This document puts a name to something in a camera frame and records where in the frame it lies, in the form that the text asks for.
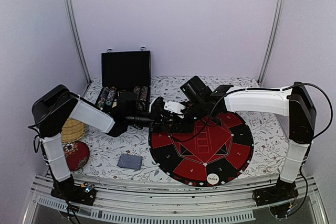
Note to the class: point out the black poker chip case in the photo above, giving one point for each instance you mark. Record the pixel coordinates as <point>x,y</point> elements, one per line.
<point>125,70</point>

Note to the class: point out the white blue dealer button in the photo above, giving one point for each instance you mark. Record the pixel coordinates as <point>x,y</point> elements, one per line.
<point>212,179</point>

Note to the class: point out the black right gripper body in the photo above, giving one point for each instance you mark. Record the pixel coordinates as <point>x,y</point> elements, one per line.
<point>199,111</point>

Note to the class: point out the chip row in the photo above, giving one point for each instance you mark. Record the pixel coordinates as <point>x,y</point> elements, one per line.
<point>102,98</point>
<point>137,91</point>
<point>110,98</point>
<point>143,98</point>

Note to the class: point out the woven bamboo tray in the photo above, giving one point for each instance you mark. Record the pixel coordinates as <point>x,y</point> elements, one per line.
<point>72,131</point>

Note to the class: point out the floral white tablecloth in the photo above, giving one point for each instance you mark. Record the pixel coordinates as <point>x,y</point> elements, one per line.
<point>270,144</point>

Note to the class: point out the red floral round cushion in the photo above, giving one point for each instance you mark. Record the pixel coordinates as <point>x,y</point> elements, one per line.
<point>77,154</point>

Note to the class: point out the round red black poker mat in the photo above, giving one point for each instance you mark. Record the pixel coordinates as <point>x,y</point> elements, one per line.
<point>224,147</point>

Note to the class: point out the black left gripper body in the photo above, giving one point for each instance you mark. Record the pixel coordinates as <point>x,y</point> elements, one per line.
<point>154,119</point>

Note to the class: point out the far right chip row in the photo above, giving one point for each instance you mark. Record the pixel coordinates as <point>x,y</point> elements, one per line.
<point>143,98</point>

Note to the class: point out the far left chip row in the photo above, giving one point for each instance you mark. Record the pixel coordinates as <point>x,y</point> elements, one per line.
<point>102,98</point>

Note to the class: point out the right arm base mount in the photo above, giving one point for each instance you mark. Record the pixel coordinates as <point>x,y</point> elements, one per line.
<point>281,191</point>

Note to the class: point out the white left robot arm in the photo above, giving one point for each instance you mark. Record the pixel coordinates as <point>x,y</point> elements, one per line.
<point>60,106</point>

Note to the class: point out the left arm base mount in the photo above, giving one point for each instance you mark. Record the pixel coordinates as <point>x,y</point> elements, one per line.
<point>84,193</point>

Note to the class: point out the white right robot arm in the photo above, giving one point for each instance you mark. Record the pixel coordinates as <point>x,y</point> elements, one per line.
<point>292,102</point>

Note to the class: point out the aluminium frame post left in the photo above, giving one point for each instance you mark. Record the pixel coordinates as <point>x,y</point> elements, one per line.
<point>76,38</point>

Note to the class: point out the blue playing card deck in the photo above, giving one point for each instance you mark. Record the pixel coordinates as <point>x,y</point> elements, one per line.
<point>130,161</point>

